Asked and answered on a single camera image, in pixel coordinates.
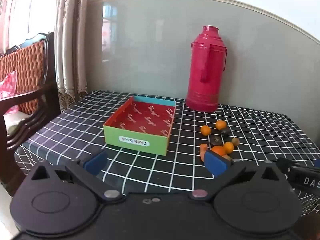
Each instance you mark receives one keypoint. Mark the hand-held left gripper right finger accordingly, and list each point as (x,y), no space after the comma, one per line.
(215,162)

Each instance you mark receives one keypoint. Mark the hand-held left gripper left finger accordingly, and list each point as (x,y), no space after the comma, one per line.
(96,162)

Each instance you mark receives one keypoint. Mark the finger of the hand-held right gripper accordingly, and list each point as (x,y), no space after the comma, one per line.
(300,168)

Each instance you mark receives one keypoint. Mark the small orange kumquat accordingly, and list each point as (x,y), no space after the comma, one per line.
(205,130)
(221,125)
(218,150)
(228,147)

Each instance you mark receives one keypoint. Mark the orange carrot piece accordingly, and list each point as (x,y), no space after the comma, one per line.
(202,151)

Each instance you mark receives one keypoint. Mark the dark brown dried fruit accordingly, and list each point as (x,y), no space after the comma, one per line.
(225,132)
(215,140)

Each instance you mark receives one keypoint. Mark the light brown round fruit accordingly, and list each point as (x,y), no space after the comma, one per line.
(235,141)

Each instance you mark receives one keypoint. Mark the colourful cardboard box red inside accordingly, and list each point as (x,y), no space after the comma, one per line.
(147,120)

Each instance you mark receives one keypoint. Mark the black white checkered tablecloth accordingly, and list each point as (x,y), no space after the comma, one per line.
(75,135)

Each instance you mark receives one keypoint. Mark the red thermos flask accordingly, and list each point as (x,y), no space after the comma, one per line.
(206,75)

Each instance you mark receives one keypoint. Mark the dark wooden chair orange cushion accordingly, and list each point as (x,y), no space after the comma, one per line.
(27,80)

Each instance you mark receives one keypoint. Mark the pink plastic bag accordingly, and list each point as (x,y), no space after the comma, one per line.
(7,87)

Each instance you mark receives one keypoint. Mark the beige patterned curtain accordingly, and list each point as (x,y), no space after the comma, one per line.
(70,42)

